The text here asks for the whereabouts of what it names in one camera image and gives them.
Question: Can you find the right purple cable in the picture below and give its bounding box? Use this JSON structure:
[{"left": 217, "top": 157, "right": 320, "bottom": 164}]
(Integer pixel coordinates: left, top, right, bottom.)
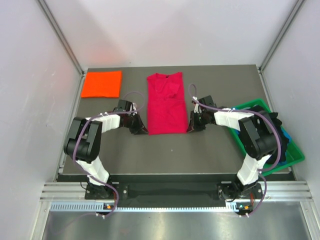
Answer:
[{"left": 188, "top": 83, "right": 283, "bottom": 218}]

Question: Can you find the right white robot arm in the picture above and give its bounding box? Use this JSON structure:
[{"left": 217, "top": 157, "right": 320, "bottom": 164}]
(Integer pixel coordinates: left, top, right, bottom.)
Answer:
[{"left": 187, "top": 95, "right": 282, "bottom": 202}]

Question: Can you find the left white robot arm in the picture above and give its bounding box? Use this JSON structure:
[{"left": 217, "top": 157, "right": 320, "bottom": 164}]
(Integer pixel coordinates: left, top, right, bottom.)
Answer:
[{"left": 63, "top": 99, "right": 149, "bottom": 200}]

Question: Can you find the left aluminium frame post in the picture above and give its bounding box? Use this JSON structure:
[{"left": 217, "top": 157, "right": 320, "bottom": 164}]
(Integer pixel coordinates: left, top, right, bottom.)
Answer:
[{"left": 35, "top": 0, "right": 85, "bottom": 76}]

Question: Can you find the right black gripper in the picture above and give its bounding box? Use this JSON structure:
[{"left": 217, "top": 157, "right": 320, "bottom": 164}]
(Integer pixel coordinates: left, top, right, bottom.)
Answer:
[{"left": 186, "top": 110, "right": 208, "bottom": 134}]

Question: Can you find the blue t shirt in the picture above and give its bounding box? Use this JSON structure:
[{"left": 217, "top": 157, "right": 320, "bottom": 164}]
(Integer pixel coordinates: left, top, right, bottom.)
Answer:
[{"left": 230, "top": 127, "right": 292, "bottom": 144}]

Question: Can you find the green plastic tray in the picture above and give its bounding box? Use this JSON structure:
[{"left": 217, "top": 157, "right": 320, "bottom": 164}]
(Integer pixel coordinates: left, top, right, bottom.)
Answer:
[{"left": 220, "top": 98, "right": 306, "bottom": 179}]

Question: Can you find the black t shirt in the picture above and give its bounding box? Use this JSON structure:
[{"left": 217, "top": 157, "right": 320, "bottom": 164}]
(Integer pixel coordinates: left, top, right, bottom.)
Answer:
[{"left": 249, "top": 105, "right": 290, "bottom": 165}]

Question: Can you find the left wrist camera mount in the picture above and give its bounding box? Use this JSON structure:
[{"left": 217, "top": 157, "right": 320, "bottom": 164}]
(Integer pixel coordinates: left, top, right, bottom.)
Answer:
[{"left": 130, "top": 102, "right": 138, "bottom": 116}]

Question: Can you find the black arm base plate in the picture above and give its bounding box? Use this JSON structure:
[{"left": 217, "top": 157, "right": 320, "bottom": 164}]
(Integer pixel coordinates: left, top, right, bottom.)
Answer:
[{"left": 57, "top": 174, "right": 263, "bottom": 208}]

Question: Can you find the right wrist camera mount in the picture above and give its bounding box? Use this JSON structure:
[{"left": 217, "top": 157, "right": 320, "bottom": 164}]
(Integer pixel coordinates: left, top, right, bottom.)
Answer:
[{"left": 191, "top": 96, "right": 202, "bottom": 114}]

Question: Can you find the slotted grey cable duct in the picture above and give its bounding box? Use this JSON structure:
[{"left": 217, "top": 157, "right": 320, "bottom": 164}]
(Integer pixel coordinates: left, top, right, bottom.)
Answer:
[{"left": 49, "top": 201, "right": 253, "bottom": 213}]

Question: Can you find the right aluminium frame post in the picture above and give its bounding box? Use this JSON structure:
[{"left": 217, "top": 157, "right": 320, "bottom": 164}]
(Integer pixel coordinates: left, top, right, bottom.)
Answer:
[{"left": 258, "top": 0, "right": 307, "bottom": 73}]

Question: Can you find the folded orange t shirt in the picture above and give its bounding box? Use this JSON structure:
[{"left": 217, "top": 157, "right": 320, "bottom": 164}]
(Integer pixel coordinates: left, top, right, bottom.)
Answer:
[{"left": 80, "top": 71, "right": 123, "bottom": 98}]

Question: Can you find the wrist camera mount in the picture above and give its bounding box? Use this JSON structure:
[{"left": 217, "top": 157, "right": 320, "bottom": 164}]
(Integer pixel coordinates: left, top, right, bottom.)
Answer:
[
  {"left": 191, "top": 96, "right": 202, "bottom": 114},
  {"left": 130, "top": 102, "right": 138, "bottom": 116}
]

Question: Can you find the red t shirt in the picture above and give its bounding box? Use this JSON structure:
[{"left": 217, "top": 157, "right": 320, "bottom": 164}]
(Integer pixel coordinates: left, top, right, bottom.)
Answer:
[{"left": 146, "top": 72, "right": 188, "bottom": 135}]

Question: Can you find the aluminium frame post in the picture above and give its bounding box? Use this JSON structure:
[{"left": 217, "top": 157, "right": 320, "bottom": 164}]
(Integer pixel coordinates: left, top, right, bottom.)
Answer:
[
  {"left": 35, "top": 0, "right": 85, "bottom": 76},
  {"left": 258, "top": 0, "right": 307, "bottom": 73}
]

